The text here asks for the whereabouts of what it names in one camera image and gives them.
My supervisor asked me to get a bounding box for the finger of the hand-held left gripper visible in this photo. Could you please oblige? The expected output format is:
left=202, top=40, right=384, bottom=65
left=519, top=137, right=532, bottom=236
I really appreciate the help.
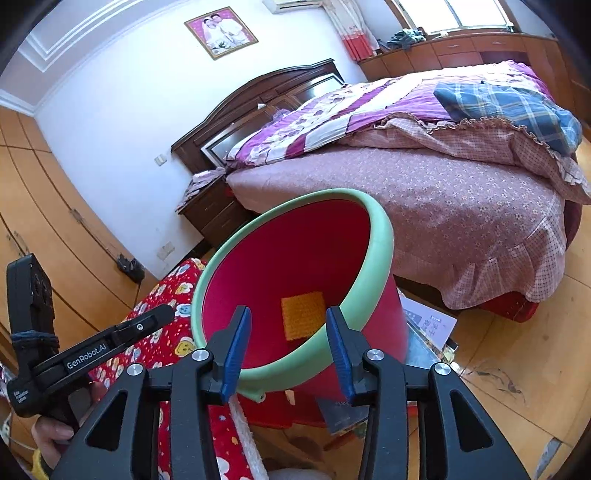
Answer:
left=113, top=305, right=177, bottom=349

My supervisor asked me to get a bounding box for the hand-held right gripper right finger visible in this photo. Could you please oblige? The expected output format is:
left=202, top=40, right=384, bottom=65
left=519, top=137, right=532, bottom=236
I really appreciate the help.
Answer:
left=325, top=305, right=532, bottom=480

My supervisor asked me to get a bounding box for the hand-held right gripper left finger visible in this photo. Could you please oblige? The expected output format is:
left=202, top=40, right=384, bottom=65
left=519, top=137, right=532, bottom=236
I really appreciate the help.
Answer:
left=48, top=305, right=253, bottom=480

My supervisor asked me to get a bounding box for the yellow textured pad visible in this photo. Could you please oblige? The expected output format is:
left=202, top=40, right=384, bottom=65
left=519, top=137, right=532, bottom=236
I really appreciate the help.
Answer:
left=281, top=290, right=326, bottom=342

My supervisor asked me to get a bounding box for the red bucket with green rim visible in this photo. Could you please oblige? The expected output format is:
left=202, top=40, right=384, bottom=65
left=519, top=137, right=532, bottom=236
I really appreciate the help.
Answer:
left=191, top=188, right=409, bottom=402

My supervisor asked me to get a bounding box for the person's left forearm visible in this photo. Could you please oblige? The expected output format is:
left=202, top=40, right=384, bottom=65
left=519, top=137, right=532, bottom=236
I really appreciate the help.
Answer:
left=31, top=448, right=52, bottom=478

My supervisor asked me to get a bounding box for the person's left hand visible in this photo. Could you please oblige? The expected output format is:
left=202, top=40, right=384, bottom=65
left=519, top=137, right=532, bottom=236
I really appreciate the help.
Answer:
left=31, top=384, right=109, bottom=469

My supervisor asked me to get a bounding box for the red flower-print blanket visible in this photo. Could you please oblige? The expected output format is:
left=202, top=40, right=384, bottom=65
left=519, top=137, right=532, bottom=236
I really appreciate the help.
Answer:
left=88, top=258, right=269, bottom=480

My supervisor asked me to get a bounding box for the dark blue card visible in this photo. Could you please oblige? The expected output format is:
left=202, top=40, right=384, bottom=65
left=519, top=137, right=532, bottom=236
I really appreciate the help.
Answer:
left=316, top=397, right=370, bottom=435

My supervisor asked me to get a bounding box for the dark wooden nightstand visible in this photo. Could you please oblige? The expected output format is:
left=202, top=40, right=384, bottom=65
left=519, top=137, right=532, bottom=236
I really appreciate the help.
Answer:
left=178, top=178, right=252, bottom=247

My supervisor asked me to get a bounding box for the wooden wardrobe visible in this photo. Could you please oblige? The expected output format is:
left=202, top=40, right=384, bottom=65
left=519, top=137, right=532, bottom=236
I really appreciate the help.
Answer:
left=0, top=106, right=160, bottom=361

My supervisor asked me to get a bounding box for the pink patterned cloth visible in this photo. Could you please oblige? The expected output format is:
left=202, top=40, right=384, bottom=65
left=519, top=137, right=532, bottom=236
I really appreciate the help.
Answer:
left=174, top=167, right=227, bottom=213

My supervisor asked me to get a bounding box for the bed with pink sheet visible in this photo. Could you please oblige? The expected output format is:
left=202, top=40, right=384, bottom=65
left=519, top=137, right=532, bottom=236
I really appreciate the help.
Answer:
left=226, top=148, right=580, bottom=321

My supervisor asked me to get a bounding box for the purple and white quilt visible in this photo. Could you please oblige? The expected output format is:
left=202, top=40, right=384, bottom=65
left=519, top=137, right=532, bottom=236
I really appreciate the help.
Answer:
left=224, top=60, right=591, bottom=204

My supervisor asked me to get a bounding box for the dark wooden headboard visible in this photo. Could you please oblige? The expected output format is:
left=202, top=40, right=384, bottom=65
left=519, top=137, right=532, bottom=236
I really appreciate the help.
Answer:
left=171, top=58, right=345, bottom=174

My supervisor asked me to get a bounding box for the blue plaid pillow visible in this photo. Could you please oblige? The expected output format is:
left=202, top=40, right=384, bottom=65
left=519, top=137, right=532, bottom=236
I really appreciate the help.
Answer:
left=433, top=80, right=583, bottom=158

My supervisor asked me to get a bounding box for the white and red curtain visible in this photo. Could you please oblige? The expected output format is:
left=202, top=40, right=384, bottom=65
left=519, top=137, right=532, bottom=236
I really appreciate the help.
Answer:
left=325, top=0, right=379, bottom=61

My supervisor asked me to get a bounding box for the blue-grey crumpled cloth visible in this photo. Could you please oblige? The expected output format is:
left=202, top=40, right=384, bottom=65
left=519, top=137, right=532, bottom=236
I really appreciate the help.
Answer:
left=385, top=28, right=428, bottom=51

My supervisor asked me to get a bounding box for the wooden window cabinet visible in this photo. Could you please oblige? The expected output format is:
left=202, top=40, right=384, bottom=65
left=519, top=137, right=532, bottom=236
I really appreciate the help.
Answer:
left=358, top=32, right=591, bottom=121

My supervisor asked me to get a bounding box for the white air conditioner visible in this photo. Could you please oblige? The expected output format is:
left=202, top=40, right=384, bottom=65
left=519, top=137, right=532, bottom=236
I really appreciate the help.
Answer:
left=263, top=0, right=326, bottom=12

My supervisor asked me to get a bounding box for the window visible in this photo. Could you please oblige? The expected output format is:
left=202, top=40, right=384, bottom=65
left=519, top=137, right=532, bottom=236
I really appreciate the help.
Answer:
left=385, top=0, right=522, bottom=35

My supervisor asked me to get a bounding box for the framed wall picture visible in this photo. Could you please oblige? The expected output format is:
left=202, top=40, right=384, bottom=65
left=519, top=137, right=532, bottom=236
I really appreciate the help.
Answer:
left=184, top=6, right=259, bottom=61

